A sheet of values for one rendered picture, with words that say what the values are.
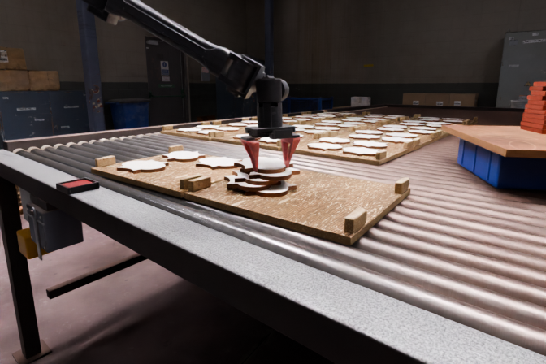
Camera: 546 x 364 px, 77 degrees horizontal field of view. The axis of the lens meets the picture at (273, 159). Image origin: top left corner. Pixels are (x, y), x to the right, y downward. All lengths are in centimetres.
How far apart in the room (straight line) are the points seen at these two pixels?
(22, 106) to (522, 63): 750
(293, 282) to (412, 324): 15
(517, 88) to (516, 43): 72
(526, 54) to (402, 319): 678
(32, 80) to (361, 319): 565
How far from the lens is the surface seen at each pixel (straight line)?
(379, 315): 46
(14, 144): 180
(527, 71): 711
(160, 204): 82
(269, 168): 79
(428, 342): 44
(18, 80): 581
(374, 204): 75
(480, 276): 58
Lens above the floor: 117
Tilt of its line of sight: 12 degrees down
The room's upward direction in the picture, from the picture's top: straight up
